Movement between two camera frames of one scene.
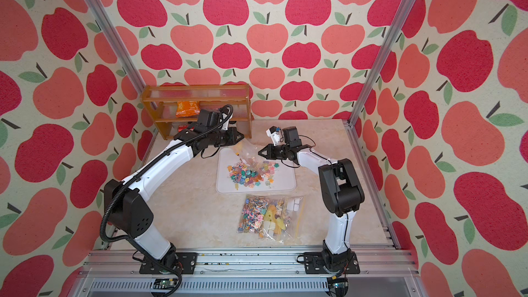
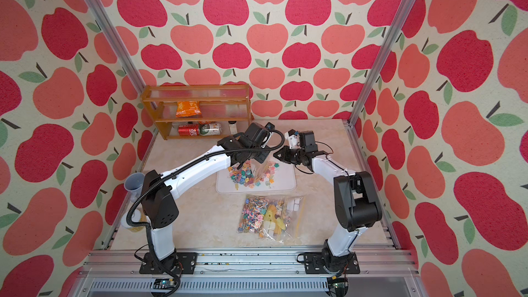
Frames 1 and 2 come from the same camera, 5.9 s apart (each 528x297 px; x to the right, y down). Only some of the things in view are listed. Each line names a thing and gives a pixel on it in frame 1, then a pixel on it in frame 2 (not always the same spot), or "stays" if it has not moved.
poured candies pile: [251, 175] stays
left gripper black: [233, 139] -> [266, 154]
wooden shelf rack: [175, 108] stays
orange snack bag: [188, 108] stays
